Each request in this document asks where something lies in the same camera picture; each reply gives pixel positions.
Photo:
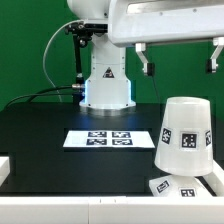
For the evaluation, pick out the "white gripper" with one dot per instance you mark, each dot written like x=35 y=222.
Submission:
x=160 y=21

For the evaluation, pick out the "white lamp shade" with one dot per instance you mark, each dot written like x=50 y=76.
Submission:
x=185 y=141

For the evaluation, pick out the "white lamp base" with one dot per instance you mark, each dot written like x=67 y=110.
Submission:
x=178 y=186

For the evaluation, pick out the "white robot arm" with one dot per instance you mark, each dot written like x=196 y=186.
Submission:
x=107 y=88

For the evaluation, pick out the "white tag sheet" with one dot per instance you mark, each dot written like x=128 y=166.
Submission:
x=108 y=138

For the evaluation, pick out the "black camera stand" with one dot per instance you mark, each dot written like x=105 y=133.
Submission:
x=80 y=50

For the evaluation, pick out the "white right corner bracket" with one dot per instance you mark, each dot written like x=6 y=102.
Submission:
x=215 y=179

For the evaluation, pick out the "white corner bracket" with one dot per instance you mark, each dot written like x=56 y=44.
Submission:
x=4 y=169
x=215 y=179

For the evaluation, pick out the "white front rail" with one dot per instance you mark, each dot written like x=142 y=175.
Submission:
x=111 y=210

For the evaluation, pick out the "white left corner bracket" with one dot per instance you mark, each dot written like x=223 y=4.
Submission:
x=4 y=169

